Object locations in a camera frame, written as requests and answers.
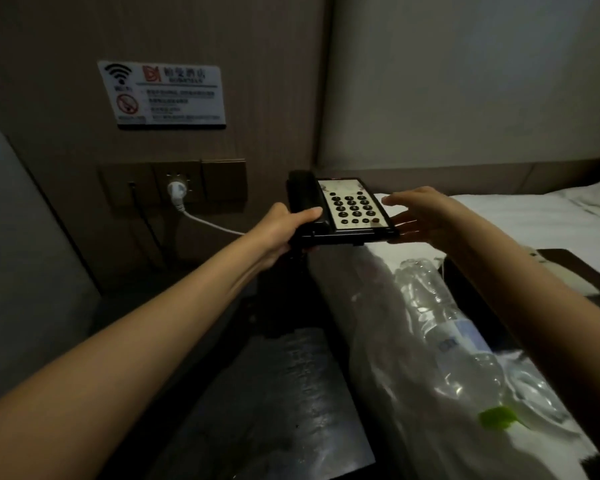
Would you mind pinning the white power plug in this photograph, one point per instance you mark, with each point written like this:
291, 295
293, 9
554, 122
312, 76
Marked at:
176, 189

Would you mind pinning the dark bedside table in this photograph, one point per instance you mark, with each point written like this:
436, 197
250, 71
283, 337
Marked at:
260, 394

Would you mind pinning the white pillow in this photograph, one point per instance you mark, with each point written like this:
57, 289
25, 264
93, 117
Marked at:
592, 197

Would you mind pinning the dark bed runner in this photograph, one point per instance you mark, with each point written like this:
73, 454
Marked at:
580, 274

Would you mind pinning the brown wall socket panel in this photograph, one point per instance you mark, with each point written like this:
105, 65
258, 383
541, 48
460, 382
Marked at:
172, 185

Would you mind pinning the clear plastic bag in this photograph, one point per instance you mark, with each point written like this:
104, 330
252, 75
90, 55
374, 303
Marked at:
430, 374

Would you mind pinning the clear plastic water bottle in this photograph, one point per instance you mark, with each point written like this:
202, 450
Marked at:
455, 339

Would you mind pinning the black desk telephone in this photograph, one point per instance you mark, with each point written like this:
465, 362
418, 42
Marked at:
352, 210

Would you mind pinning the person's right forearm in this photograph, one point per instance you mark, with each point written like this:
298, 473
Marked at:
535, 304

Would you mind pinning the white wall notice sign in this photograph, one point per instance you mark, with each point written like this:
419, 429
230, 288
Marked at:
166, 93

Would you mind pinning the person's right fingers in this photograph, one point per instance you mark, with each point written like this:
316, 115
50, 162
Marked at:
402, 214

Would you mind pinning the white bed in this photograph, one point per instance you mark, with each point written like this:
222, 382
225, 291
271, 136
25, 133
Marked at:
540, 224

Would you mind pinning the person's left forearm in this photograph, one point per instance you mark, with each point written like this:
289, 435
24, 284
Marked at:
115, 354

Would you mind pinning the black telephone handset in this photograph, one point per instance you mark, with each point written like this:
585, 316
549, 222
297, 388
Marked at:
304, 194

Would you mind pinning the person's left thumb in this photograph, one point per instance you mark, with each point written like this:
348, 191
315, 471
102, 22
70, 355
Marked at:
306, 213

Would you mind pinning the person's left hand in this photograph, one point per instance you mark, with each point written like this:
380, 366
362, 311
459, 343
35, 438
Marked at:
278, 231

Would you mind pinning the person's right hand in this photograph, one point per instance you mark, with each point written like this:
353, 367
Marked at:
425, 214

